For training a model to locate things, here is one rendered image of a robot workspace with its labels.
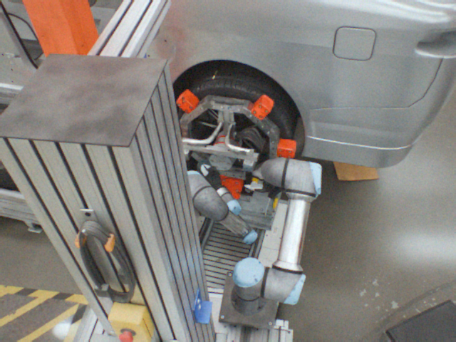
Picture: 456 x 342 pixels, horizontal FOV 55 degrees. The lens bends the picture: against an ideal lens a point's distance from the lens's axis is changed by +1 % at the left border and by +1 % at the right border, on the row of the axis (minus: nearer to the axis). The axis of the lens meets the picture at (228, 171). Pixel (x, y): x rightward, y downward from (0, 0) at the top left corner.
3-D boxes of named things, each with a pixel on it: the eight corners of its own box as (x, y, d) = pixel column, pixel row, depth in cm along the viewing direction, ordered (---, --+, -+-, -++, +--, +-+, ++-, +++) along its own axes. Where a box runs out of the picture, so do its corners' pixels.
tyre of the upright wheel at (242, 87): (311, 76, 231) (192, 46, 240) (303, 103, 216) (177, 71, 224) (286, 159, 281) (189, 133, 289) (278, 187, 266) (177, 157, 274)
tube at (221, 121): (225, 125, 231) (224, 109, 223) (214, 149, 219) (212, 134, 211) (194, 120, 235) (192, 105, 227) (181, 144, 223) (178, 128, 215)
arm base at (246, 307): (265, 318, 175) (266, 306, 167) (228, 313, 177) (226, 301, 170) (269, 283, 185) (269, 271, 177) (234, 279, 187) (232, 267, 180)
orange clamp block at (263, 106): (264, 111, 226) (274, 101, 219) (261, 121, 221) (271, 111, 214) (254, 103, 224) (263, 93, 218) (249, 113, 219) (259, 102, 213)
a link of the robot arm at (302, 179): (263, 295, 173) (288, 159, 177) (301, 304, 169) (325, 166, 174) (258, 300, 161) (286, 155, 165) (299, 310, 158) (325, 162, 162)
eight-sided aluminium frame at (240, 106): (278, 177, 257) (281, 104, 218) (275, 186, 253) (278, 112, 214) (191, 162, 270) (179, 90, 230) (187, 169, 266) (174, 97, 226)
